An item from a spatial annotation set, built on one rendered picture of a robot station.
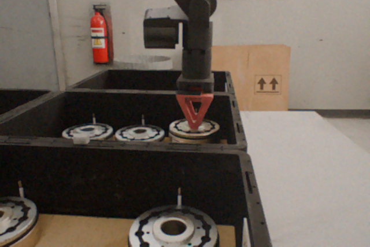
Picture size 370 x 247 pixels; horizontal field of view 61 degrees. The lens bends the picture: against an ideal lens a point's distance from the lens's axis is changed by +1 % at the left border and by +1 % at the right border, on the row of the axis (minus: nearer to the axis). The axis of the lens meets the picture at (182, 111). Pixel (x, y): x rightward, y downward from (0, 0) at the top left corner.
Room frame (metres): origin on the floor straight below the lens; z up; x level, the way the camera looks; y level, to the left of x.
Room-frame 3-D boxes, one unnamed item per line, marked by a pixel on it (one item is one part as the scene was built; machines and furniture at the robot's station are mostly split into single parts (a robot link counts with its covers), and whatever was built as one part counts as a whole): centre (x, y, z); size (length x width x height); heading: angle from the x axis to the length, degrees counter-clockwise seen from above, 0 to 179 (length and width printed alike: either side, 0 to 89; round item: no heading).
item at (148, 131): (0.61, 0.09, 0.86); 0.05 x 0.05 x 0.01
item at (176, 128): (0.60, -0.02, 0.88); 0.10 x 0.10 x 0.01
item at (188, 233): (0.30, 0.01, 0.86); 0.05 x 0.05 x 0.01
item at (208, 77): (0.60, -0.03, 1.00); 0.10 x 0.07 x 0.07; 174
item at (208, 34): (0.60, -0.02, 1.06); 0.07 x 0.06 x 0.07; 89
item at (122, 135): (0.61, 0.09, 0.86); 0.10 x 0.10 x 0.01
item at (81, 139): (0.40, 0.14, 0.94); 0.02 x 0.01 x 0.01; 84
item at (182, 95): (0.59, -0.02, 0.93); 0.07 x 0.07 x 0.09; 84
